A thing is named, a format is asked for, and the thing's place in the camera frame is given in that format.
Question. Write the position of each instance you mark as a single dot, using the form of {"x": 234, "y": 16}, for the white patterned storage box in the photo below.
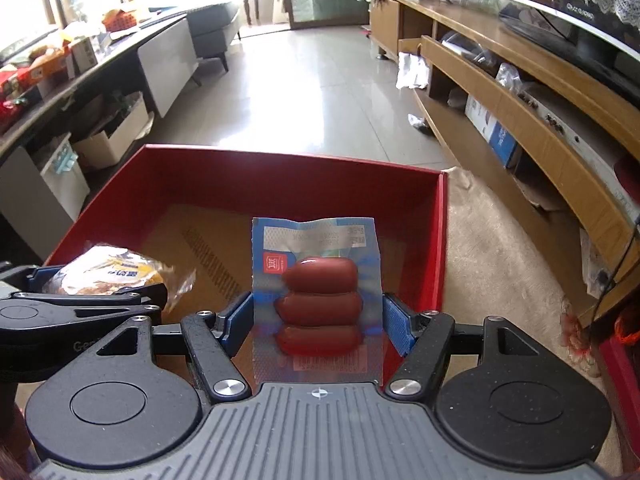
{"x": 65, "y": 175}

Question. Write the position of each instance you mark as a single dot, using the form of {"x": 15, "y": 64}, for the black curved television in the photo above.
{"x": 575, "y": 15}

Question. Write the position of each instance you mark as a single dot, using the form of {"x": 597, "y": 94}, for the white coffee table dark top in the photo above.
{"x": 167, "y": 60}

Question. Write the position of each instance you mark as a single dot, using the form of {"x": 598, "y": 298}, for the orange bread packet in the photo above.
{"x": 50, "y": 62}

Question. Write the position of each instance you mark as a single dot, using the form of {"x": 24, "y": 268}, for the cream cardboard box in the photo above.
{"x": 117, "y": 137}

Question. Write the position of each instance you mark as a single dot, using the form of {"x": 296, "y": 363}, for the clear plastic bag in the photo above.
{"x": 470, "y": 52}

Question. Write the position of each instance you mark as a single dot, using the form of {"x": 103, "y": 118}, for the grey sofa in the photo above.
{"x": 212, "y": 25}

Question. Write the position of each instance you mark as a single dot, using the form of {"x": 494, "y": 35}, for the orange snack basket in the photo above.
{"x": 120, "y": 19}

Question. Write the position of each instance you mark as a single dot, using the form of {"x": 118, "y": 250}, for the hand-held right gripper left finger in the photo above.
{"x": 239, "y": 320}

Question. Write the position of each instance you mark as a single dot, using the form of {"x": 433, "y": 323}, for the blue sausage packet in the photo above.
{"x": 320, "y": 285}

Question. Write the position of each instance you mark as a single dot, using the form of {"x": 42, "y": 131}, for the red container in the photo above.
{"x": 622, "y": 385}

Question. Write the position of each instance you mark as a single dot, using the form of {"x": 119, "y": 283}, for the small plastic wrapper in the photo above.
{"x": 420, "y": 125}

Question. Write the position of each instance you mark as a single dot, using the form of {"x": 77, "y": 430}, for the red snack box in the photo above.
{"x": 17, "y": 85}

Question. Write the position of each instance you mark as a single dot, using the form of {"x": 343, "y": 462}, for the clear bread packet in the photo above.
{"x": 110, "y": 270}

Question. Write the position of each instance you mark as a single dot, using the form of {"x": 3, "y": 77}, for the white small box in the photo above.
{"x": 84, "y": 54}

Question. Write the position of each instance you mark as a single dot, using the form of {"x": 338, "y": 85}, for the red cardboard box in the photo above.
{"x": 300, "y": 180}

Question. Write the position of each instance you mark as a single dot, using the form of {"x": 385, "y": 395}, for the wooden TV cabinet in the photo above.
{"x": 500, "y": 27}

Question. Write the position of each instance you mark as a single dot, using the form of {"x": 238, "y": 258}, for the blue and white box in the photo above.
{"x": 492, "y": 127}

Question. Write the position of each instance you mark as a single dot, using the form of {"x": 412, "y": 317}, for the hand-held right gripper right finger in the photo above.
{"x": 397, "y": 327}

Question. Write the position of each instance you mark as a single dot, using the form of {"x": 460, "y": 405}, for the white plastic bag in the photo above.
{"x": 414, "y": 71}

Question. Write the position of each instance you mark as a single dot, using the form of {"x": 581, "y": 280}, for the silver media player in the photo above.
{"x": 575, "y": 125}

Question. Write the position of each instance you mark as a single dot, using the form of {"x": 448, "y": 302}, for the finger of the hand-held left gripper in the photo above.
{"x": 75, "y": 305}
{"x": 45, "y": 276}

